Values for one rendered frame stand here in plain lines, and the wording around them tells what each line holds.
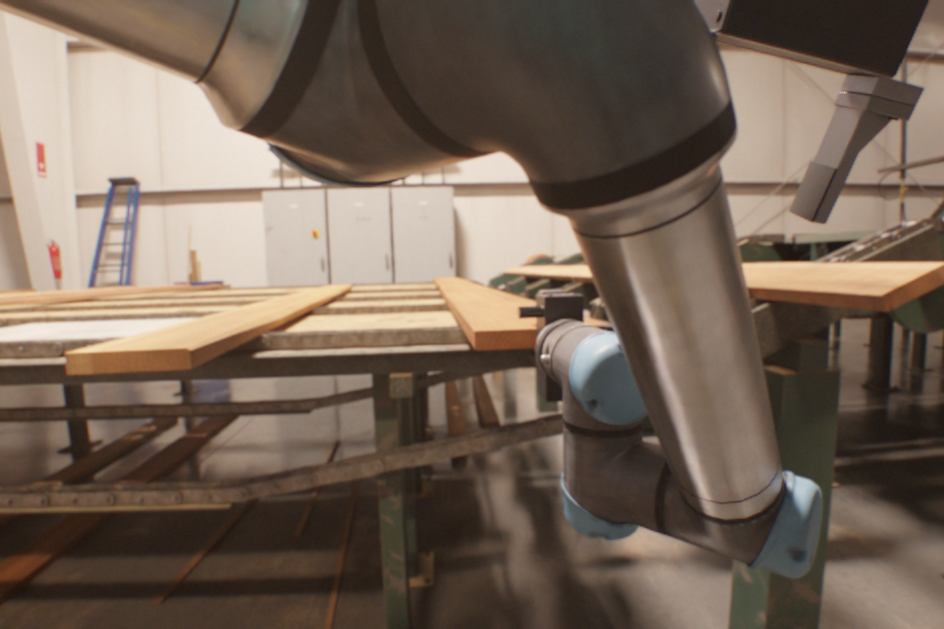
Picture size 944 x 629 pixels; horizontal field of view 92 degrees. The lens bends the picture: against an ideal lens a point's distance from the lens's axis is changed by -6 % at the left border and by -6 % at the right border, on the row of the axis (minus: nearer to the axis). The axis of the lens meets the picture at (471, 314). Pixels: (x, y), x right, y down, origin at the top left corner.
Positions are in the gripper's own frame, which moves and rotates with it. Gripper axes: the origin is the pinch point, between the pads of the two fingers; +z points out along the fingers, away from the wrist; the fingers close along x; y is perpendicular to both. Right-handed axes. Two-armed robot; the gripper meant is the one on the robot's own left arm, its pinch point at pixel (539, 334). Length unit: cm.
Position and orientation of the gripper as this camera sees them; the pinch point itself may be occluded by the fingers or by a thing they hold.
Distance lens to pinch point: 72.7
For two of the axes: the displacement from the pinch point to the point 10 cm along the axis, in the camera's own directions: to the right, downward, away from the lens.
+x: 0.3, 9.9, 1.0
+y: -10.0, 0.3, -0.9
